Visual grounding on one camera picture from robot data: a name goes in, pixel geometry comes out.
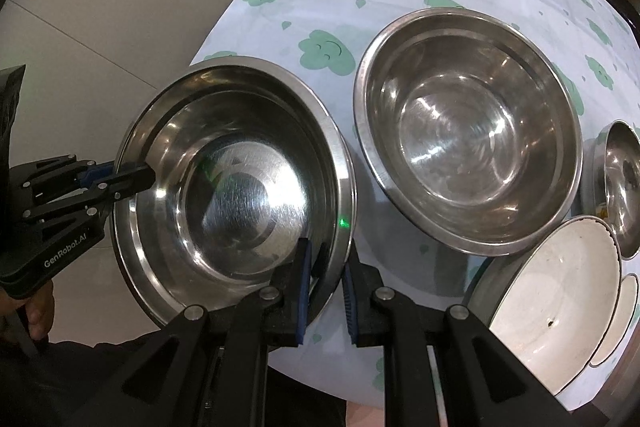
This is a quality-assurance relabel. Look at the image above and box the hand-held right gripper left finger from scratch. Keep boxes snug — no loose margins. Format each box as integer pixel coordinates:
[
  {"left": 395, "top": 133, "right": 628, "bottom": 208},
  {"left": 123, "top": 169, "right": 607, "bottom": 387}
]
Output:
[{"left": 47, "top": 237, "right": 314, "bottom": 427}]

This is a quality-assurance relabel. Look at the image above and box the person's left hand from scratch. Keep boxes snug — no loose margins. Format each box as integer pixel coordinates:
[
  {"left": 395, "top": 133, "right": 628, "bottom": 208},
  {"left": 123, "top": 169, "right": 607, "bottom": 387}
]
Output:
[{"left": 24, "top": 279, "right": 57, "bottom": 342}]

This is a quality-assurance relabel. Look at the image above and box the small steel bowl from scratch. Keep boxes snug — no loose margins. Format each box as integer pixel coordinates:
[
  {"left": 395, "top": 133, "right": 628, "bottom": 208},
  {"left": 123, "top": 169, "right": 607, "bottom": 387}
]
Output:
[{"left": 580, "top": 119, "right": 640, "bottom": 259}]

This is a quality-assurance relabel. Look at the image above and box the white plate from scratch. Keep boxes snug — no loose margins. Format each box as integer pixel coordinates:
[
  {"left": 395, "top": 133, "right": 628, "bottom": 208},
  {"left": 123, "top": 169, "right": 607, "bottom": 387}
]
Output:
[{"left": 590, "top": 274, "right": 640, "bottom": 369}]

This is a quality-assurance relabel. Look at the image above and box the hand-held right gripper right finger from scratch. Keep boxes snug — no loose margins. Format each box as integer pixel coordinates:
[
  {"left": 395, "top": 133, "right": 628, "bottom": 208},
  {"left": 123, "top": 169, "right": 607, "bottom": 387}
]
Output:
[{"left": 342, "top": 242, "right": 595, "bottom": 427}]

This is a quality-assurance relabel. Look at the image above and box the large steel bowl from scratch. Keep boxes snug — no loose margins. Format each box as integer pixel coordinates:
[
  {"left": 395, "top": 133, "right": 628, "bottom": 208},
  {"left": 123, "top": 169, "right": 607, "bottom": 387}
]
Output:
[
  {"left": 353, "top": 8, "right": 584, "bottom": 255},
  {"left": 111, "top": 56, "right": 357, "bottom": 333}
]

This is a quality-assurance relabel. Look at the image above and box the steel plate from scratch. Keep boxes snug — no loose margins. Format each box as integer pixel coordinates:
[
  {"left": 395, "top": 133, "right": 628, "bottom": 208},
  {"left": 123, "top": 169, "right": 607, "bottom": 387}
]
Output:
[{"left": 462, "top": 252, "right": 507, "bottom": 314}]

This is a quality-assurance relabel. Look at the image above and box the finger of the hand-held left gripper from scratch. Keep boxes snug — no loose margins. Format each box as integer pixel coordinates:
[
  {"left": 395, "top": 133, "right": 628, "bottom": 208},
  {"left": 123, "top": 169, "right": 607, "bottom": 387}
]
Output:
[
  {"left": 24, "top": 162, "right": 157, "bottom": 225},
  {"left": 12, "top": 154, "right": 117, "bottom": 204}
]

